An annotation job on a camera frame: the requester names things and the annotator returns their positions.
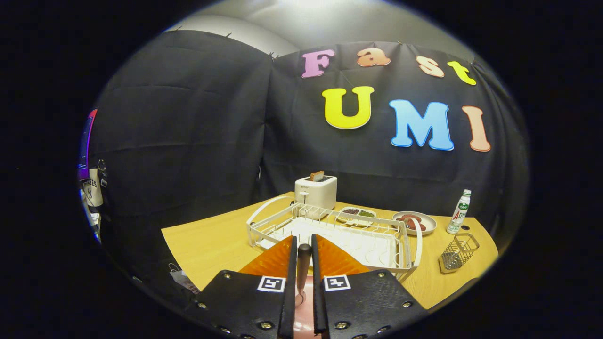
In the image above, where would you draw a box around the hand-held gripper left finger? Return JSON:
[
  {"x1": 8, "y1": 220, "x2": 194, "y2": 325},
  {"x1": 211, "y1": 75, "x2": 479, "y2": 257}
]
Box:
[{"x1": 184, "y1": 235, "x2": 298, "y2": 339}]

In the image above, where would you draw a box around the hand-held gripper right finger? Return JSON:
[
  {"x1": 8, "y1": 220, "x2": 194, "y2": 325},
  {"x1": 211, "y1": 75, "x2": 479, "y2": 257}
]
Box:
[{"x1": 311, "y1": 234, "x2": 430, "y2": 339}]

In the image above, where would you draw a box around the pink plate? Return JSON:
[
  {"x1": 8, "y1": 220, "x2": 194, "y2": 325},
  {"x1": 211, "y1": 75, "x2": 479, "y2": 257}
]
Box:
[{"x1": 293, "y1": 275, "x2": 326, "y2": 339}]

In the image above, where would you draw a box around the dark handled spoon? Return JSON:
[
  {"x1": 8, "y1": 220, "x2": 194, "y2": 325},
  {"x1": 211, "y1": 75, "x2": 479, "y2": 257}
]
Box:
[{"x1": 295, "y1": 243, "x2": 312, "y2": 307}]

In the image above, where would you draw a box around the white wire dish rack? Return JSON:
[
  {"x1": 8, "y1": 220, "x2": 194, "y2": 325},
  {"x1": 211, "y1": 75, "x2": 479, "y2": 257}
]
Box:
[{"x1": 246, "y1": 195, "x2": 423, "y2": 283}]

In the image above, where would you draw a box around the metal wire basket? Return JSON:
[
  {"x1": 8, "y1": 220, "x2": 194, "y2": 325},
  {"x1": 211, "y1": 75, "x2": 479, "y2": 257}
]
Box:
[{"x1": 438, "y1": 233, "x2": 480, "y2": 274}]

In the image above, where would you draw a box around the white divided dish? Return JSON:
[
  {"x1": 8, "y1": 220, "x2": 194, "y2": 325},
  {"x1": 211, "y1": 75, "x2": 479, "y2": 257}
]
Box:
[{"x1": 335, "y1": 206, "x2": 377, "y2": 227}]

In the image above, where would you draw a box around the grey plate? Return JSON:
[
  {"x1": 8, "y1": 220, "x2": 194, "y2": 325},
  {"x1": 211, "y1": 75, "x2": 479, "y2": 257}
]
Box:
[{"x1": 392, "y1": 210, "x2": 437, "y2": 236}]

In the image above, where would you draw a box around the small white packet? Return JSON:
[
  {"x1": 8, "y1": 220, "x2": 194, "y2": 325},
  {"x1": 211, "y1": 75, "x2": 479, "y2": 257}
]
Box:
[{"x1": 170, "y1": 264, "x2": 201, "y2": 295}]

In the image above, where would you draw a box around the white toaster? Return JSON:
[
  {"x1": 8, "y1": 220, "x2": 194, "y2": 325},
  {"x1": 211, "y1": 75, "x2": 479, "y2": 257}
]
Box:
[{"x1": 295, "y1": 175, "x2": 338, "y2": 211}]

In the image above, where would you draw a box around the small white plastic bottle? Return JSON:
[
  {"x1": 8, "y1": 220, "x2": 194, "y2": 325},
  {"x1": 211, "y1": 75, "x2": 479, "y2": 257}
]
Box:
[{"x1": 446, "y1": 189, "x2": 472, "y2": 234}]

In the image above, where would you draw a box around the black backdrop cloth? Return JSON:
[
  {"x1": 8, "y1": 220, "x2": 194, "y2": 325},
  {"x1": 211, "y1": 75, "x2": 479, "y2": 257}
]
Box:
[{"x1": 87, "y1": 29, "x2": 528, "y2": 283}]

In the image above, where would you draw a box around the white printed garment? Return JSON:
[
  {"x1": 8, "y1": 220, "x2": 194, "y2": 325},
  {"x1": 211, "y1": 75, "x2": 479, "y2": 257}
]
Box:
[{"x1": 82, "y1": 167, "x2": 105, "y2": 209}]

